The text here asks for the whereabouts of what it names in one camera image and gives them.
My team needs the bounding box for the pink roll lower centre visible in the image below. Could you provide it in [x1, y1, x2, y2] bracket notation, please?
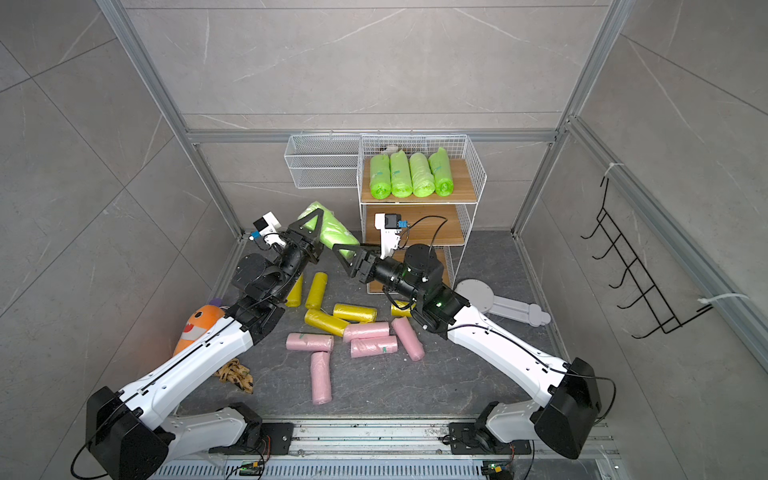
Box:
[350, 336, 398, 359]

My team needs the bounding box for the pink roll upper centre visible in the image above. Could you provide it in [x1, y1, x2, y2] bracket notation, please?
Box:
[342, 322, 390, 343]

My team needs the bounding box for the white wire three-tier shelf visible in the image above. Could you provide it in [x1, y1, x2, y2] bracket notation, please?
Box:
[357, 134, 487, 285]

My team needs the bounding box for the pink roll left horizontal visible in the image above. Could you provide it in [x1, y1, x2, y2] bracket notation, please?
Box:
[285, 333, 335, 352]

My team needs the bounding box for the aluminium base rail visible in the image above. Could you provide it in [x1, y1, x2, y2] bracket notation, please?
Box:
[167, 418, 619, 462]

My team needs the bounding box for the brown patterned flat item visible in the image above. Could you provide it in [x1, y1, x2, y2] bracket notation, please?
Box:
[214, 358, 254, 394]

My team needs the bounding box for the black wire wall hook rack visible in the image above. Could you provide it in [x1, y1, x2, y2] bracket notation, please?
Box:
[580, 177, 714, 340]

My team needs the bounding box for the pink roll bottom upright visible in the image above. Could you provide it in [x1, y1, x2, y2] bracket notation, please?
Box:
[310, 351, 332, 405]

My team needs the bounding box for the yellow roll horizontal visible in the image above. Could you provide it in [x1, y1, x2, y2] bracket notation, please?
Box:
[333, 303, 378, 323]
[390, 300, 412, 318]

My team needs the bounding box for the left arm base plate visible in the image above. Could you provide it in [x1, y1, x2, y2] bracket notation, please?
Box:
[236, 422, 295, 456]

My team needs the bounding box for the white wire wall basket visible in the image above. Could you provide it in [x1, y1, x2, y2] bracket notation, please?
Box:
[284, 133, 360, 189]

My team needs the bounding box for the green roll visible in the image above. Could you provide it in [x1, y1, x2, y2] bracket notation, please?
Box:
[369, 154, 392, 200]
[390, 150, 413, 198]
[428, 147, 454, 197]
[409, 152, 435, 198]

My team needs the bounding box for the yellow roll middle horizontal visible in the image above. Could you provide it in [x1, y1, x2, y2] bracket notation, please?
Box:
[333, 303, 378, 323]

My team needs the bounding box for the small brown white plush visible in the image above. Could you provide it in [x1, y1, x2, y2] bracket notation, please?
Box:
[382, 144, 401, 155]

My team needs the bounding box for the orange carrot plush toy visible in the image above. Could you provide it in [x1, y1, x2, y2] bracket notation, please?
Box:
[173, 298, 225, 356]

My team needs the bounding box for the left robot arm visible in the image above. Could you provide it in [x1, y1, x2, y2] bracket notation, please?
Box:
[83, 208, 324, 479]

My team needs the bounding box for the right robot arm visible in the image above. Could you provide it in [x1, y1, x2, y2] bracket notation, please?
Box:
[332, 244, 601, 460]

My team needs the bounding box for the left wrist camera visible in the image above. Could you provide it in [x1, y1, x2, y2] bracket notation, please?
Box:
[249, 212, 286, 247]

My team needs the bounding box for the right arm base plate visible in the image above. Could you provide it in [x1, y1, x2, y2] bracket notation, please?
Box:
[440, 422, 533, 456]

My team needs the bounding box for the yellow roll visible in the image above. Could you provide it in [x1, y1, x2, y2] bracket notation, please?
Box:
[305, 272, 328, 309]
[285, 274, 304, 308]

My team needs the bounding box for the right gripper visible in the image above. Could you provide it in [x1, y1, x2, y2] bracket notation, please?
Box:
[337, 242, 426, 307]

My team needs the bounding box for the green roll diagonal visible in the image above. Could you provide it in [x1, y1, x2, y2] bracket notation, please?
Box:
[298, 201, 359, 249]

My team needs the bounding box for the yellow roll diagonal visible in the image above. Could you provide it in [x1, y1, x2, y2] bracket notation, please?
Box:
[304, 309, 350, 337]

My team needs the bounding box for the white round paddle object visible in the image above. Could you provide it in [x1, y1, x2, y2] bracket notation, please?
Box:
[455, 279, 551, 327]

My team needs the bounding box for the yellow roll right horizontal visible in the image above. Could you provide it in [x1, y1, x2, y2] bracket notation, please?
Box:
[390, 300, 412, 318]

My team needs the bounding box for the pink roll right diagonal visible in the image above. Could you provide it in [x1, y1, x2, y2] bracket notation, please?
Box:
[391, 317, 425, 362]

